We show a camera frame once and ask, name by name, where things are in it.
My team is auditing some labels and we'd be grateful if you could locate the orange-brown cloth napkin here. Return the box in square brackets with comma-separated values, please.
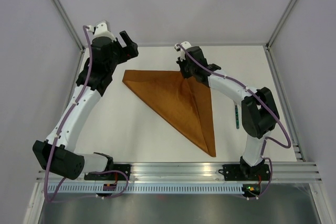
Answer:
[122, 70, 216, 157]

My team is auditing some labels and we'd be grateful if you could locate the fork with teal handle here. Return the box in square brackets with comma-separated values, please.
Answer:
[234, 103, 240, 129]

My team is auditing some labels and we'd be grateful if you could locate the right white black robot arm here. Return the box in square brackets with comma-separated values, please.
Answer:
[174, 42, 279, 179]

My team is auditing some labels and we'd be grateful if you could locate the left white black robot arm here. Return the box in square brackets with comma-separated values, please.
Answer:
[33, 31, 139, 180]

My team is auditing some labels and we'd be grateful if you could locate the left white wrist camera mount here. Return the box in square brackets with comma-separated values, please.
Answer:
[89, 20, 116, 41]

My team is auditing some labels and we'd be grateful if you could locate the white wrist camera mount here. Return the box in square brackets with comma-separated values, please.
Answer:
[89, 20, 116, 41]
[174, 41, 192, 61]

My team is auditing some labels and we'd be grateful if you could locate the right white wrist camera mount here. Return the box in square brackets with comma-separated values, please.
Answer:
[174, 41, 192, 61]

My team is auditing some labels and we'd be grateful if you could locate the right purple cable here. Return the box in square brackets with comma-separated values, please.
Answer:
[175, 43, 292, 200]

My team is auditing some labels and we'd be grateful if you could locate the purple cable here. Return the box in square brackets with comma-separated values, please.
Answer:
[43, 25, 130, 204]
[175, 43, 292, 200]

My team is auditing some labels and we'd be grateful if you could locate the right aluminium frame post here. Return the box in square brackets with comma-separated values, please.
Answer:
[265, 0, 316, 50]

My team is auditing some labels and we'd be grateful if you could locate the aluminium frame post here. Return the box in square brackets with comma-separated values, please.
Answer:
[51, 0, 84, 52]
[265, 0, 316, 50]

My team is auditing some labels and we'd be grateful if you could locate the left aluminium frame post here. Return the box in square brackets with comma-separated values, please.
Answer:
[51, 0, 84, 52]

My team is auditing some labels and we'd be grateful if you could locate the aluminium mounting rail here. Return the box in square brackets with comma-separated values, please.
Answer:
[36, 163, 322, 183]

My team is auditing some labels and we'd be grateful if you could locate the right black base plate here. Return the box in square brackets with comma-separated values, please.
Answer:
[218, 163, 271, 182]

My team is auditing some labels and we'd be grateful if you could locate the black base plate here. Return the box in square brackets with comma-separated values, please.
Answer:
[84, 164, 131, 182]
[218, 163, 271, 182]

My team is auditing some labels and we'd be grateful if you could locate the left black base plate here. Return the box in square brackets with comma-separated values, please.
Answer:
[84, 164, 131, 182]

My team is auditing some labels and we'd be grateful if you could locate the white slotted cable duct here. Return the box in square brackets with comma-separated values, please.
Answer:
[58, 183, 244, 194]

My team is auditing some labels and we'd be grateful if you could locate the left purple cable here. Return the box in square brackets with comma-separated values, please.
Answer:
[43, 25, 130, 204]

